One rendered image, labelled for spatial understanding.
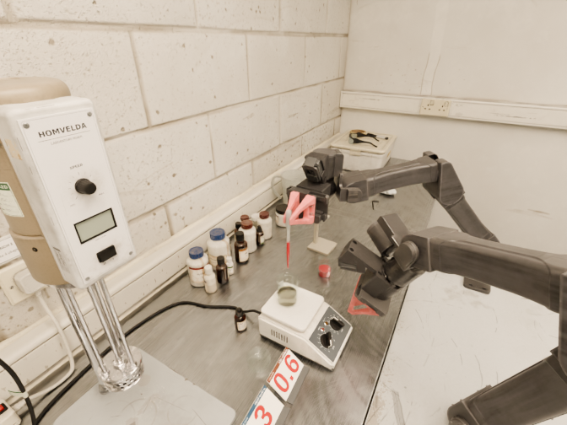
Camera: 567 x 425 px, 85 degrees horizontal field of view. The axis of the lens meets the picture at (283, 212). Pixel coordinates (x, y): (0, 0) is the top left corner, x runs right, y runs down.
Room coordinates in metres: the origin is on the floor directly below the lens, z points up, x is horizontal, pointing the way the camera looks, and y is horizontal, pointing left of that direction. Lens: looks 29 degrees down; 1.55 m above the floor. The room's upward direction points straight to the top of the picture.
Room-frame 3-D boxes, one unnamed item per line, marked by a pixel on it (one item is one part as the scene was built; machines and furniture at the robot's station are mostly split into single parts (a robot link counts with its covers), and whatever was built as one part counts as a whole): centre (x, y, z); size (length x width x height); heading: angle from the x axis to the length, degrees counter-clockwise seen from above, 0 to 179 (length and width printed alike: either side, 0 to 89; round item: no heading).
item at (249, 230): (0.90, 0.13, 0.95); 0.06 x 0.06 x 0.11
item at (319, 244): (0.91, -0.14, 0.96); 0.08 x 0.08 x 0.13; 57
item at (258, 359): (0.45, 0.06, 0.91); 0.06 x 0.06 x 0.02
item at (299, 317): (0.55, -0.02, 0.98); 0.12 x 0.12 x 0.01; 60
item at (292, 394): (0.41, -0.01, 0.92); 0.09 x 0.06 x 0.04; 153
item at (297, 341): (0.54, -0.05, 0.94); 0.22 x 0.13 x 0.08; 60
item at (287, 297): (0.56, -0.01, 1.02); 0.06 x 0.05 x 0.08; 70
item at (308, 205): (0.60, -0.03, 1.22); 0.09 x 0.07 x 0.07; 150
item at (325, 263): (0.76, -0.13, 0.93); 0.04 x 0.04 x 0.06
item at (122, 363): (0.33, 0.28, 1.17); 0.07 x 0.07 x 0.25
